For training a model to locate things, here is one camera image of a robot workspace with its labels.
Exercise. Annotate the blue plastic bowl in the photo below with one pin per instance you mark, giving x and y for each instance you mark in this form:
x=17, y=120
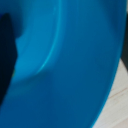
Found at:
x=73, y=66

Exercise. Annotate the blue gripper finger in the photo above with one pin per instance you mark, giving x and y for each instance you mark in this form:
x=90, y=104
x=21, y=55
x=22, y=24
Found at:
x=6, y=60

